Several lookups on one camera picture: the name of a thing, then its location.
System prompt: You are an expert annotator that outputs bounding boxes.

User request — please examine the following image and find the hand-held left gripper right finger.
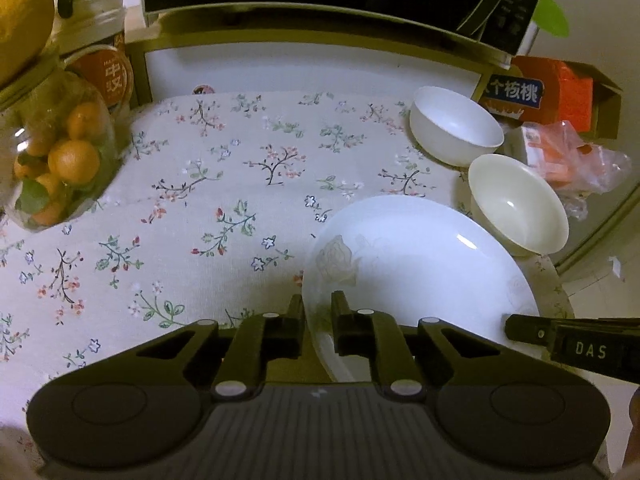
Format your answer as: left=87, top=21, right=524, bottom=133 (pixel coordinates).
left=331, top=290, right=497, bottom=404

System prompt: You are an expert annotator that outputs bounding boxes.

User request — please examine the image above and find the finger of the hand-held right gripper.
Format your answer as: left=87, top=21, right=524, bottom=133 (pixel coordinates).
left=505, top=314, right=553, bottom=348

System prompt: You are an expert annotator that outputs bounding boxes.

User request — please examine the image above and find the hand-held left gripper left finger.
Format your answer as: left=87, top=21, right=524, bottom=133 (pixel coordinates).
left=132, top=294, right=307, bottom=402

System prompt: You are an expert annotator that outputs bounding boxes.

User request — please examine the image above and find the white plate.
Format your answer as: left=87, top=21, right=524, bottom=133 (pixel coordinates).
left=301, top=195, right=544, bottom=383

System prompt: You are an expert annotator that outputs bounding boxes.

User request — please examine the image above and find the cream bowl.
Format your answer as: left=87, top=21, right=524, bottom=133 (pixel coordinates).
left=468, top=154, right=570, bottom=257

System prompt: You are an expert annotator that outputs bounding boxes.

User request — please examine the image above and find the white bowl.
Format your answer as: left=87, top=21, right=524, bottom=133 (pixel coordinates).
left=409, top=86, right=505, bottom=167

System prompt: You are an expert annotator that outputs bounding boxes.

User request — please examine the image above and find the floral tablecloth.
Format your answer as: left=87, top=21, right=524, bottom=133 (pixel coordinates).
left=0, top=87, right=576, bottom=476

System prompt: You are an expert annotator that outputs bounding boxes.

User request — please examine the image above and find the clear plastic bag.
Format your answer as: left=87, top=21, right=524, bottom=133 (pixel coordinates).
left=502, top=121, right=633, bottom=221

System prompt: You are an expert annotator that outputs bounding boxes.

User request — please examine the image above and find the cardboard box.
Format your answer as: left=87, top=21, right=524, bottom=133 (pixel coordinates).
left=510, top=59, right=625, bottom=142

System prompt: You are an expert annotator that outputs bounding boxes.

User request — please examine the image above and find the red gift carton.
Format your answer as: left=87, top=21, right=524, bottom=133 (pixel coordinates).
left=482, top=55, right=595, bottom=132

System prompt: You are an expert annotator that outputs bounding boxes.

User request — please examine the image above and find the white microwave stand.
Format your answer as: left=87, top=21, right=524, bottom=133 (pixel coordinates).
left=124, top=2, right=513, bottom=108

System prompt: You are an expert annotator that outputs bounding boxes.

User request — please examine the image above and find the glass jar of kumquats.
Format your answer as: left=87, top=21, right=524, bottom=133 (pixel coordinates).
left=0, top=52, right=120, bottom=233

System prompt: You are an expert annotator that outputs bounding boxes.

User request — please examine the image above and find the orange label can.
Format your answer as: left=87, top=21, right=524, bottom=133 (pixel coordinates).
left=62, top=7, right=135, bottom=111

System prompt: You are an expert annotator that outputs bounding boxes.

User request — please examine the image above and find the purple and green sticker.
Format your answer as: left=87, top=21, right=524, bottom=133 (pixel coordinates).
left=531, top=0, right=590, bottom=40

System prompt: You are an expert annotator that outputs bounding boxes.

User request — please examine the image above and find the refrigerator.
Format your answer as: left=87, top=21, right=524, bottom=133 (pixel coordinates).
left=520, top=0, right=640, bottom=271

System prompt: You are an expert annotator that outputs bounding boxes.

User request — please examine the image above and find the leafy orange citrus fruit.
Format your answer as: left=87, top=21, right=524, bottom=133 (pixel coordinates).
left=0, top=0, right=76, bottom=88

